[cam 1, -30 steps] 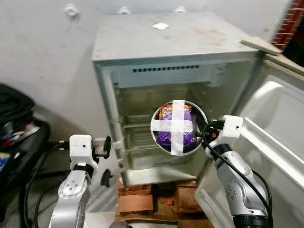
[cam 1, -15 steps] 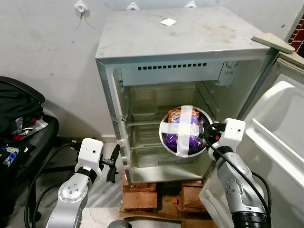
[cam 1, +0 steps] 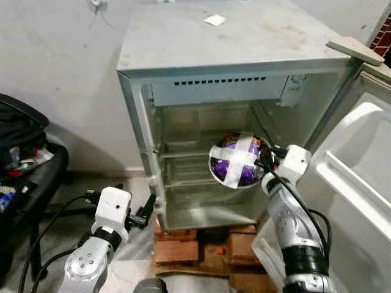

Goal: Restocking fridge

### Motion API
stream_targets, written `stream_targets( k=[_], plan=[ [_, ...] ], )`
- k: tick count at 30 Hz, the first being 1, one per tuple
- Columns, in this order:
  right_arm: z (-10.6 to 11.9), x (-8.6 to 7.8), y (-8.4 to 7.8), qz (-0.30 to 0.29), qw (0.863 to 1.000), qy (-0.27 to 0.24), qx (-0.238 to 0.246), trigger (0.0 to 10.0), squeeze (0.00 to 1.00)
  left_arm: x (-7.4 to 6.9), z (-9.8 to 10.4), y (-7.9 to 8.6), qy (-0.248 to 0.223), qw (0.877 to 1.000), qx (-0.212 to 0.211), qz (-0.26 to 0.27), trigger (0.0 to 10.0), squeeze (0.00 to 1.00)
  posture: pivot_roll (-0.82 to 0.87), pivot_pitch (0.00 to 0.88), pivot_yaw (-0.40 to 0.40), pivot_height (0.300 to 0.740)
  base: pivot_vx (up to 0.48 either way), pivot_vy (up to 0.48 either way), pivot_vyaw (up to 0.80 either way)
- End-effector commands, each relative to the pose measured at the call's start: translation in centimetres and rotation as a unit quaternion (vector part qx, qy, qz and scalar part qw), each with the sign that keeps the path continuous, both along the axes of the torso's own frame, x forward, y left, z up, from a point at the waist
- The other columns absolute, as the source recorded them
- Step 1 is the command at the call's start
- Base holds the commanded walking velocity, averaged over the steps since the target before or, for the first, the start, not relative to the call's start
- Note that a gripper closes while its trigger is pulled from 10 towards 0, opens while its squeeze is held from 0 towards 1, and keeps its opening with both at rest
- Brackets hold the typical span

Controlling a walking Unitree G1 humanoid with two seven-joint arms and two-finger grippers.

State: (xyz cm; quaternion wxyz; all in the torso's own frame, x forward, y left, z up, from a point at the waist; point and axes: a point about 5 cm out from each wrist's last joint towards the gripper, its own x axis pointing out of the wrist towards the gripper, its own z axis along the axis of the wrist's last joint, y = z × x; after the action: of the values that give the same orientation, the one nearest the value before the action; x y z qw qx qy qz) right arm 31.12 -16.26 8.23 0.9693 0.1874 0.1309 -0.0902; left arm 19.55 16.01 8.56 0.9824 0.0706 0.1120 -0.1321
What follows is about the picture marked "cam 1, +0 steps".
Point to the grey freezer compartment flap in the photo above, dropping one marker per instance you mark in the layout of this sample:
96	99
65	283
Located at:
214	93

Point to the small white paper piece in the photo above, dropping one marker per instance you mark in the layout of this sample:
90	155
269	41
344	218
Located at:
214	19

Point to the black bag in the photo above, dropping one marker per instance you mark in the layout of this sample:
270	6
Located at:
18	137

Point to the taped steel bowl purple contents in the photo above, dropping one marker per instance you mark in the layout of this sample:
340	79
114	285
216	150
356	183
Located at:
235	159

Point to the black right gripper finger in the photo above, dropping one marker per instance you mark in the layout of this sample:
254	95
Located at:
264	155

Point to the black office chair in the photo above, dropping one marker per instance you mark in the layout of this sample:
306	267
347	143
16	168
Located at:
43	177

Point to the silver mini fridge door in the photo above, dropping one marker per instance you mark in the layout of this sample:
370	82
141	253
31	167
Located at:
360	183

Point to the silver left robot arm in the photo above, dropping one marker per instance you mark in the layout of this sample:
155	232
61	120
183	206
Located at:
85	265

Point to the silver mini fridge cabinet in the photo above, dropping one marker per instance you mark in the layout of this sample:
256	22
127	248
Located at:
244	36

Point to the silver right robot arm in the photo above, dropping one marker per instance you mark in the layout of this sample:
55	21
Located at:
293	232

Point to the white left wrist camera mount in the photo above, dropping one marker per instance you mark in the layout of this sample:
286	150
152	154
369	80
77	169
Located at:
113	207

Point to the beige hinge cover plate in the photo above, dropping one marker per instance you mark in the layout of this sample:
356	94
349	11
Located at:
354	50

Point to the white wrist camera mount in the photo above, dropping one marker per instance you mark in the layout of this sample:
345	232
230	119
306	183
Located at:
113	207
297	162

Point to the clear fridge shelf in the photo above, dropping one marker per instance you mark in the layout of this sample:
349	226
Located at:
183	154
186	181

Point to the brown cardboard sheet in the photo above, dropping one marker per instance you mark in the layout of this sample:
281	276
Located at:
214	268

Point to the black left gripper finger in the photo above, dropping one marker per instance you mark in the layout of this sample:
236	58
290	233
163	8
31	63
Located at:
148	206

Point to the red brick pile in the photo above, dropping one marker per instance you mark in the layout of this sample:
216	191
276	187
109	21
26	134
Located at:
244	247
177	250

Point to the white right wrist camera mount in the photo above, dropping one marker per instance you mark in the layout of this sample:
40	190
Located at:
297	162

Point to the small orange object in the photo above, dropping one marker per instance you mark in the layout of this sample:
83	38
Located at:
218	249

